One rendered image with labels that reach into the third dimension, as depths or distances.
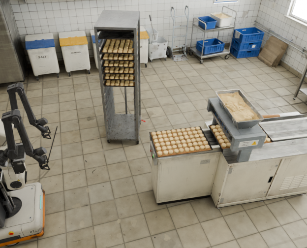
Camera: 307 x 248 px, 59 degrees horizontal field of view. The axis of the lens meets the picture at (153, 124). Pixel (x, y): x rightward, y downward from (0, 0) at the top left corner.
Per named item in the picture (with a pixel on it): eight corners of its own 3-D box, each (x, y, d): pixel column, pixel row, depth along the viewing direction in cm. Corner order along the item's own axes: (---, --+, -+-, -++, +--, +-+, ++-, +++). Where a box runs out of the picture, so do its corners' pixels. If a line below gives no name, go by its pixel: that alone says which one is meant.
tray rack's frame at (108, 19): (139, 144, 417) (138, 27, 306) (106, 143, 417) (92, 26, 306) (141, 119, 467) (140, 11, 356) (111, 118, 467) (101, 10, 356)
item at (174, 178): (201, 178, 372) (211, 127, 316) (210, 199, 345) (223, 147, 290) (150, 185, 360) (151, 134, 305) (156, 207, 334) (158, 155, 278)
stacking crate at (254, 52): (250, 50, 716) (252, 43, 704) (258, 56, 686) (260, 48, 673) (229, 52, 704) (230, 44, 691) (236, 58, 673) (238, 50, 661)
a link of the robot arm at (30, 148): (12, 109, 213) (10, 117, 205) (19, 108, 214) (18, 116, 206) (27, 149, 240) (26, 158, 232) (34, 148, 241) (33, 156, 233)
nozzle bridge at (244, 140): (229, 118, 339) (235, 95, 318) (258, 160, 284) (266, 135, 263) (204, 121, 334) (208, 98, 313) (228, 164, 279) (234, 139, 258)
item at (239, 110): (237, 95, 307) (238, 90, 303) (260, 124, 265) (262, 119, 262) (214, 97, 302) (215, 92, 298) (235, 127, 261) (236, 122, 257)
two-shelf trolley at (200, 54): (216, 50, 712) (224, 4, 642) (230, 59, 671) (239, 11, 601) (188, 55, 684) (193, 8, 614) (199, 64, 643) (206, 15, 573)
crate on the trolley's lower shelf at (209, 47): (214, 45, 689) (215, 37, 676) (223, 51, 662) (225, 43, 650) (195, 48, 670) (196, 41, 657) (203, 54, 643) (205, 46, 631)
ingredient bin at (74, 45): (66, 78, 580) (59, 43, 533) (64, 65, 628) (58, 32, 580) (92, 75, 594) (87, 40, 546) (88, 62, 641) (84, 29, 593)
